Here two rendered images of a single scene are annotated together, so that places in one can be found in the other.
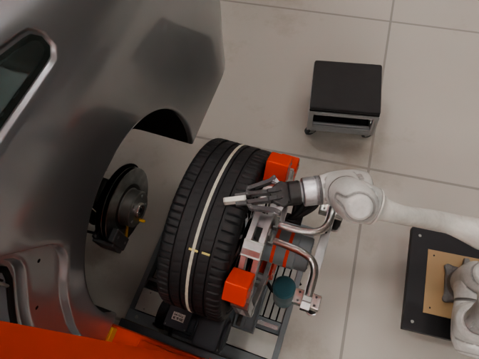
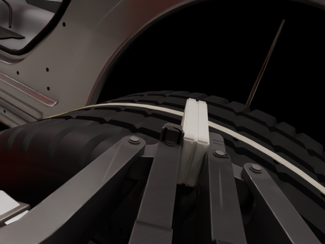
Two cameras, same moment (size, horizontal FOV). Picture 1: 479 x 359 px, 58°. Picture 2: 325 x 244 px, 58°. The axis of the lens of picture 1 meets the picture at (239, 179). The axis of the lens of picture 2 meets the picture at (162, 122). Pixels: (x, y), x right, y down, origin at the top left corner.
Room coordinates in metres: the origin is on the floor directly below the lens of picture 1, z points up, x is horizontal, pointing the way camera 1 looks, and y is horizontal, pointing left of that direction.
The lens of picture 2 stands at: (0.47, -0.15, 1.28)
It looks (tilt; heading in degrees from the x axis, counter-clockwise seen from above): 24 degrees down; 87
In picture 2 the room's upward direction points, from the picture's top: 14 degrees clockwise
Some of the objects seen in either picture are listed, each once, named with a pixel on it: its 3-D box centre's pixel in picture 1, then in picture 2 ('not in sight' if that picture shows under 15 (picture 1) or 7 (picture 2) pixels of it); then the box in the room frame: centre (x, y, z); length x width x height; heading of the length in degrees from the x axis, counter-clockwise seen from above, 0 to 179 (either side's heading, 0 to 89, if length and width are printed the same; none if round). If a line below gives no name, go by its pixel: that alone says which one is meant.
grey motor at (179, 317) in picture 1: (187, 322); not in sight; (0.30, 0.38, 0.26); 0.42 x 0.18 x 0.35; 61
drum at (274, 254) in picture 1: (283, 246); not in sight; (0.42, -0.11, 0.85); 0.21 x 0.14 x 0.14; 61
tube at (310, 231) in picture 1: (306, 210); not in sight; (0.48, -0.21, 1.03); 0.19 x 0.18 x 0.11; 61
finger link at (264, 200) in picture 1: (264, 200); (151, 229); (0.48, -0.06, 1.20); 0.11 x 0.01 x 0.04; 87
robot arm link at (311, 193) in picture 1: (309, 191); not in sight; (0.48, -0.20, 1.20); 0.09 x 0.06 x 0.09; 176
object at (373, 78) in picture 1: (343, 101); not in sight; (1.42, -0.71, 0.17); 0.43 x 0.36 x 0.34; 71
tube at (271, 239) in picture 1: (289, 265); not in sight; (0.31, -0.11, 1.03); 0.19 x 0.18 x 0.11; 61
